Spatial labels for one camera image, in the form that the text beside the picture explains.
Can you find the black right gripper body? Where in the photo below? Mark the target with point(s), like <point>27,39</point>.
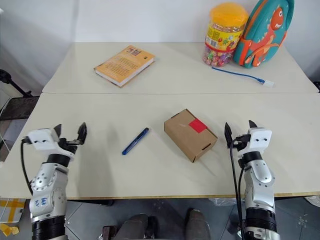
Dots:
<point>242,144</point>

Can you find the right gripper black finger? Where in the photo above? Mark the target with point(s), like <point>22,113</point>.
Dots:
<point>228,136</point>
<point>252,125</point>

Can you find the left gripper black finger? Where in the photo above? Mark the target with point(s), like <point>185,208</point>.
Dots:
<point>59,131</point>
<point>82,133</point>

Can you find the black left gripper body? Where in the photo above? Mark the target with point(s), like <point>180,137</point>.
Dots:
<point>67,146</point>

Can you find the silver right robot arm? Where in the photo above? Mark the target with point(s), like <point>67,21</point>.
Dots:
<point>260,180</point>

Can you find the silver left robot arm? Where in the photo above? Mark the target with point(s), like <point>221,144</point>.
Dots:
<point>47,185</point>

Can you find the brown cardboard box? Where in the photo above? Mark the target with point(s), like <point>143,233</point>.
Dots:
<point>186,141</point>

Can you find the grey metal block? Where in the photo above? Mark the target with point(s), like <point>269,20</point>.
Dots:
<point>10,210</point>

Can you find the red tape patch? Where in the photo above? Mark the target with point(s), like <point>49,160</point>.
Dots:
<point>197,125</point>

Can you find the dark flat platform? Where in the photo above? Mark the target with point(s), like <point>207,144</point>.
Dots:
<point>17,107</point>

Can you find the clear plastic bag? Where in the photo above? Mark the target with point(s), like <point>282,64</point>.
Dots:
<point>222,202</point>

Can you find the black tripod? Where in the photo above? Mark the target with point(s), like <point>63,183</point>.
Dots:
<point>15,86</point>

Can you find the orange paperback book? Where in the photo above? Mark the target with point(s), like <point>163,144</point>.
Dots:
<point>123,65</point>

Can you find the teal dinosaur backpack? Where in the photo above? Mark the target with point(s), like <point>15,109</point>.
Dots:
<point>262,37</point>

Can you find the dark rounded shape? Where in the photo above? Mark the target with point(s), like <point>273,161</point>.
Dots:
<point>137,227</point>
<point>197,225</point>

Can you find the candy jar with yellow lid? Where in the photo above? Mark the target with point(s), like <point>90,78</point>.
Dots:
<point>222,37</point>

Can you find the yellow tape scrap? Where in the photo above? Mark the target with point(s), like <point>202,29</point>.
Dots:
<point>7,228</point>

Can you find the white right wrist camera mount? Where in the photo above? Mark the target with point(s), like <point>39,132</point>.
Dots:
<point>261,140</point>

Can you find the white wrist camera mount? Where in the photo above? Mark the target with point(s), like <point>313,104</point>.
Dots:
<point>261,140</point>
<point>42,138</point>

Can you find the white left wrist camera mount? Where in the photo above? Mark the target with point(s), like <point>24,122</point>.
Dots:
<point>42,138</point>

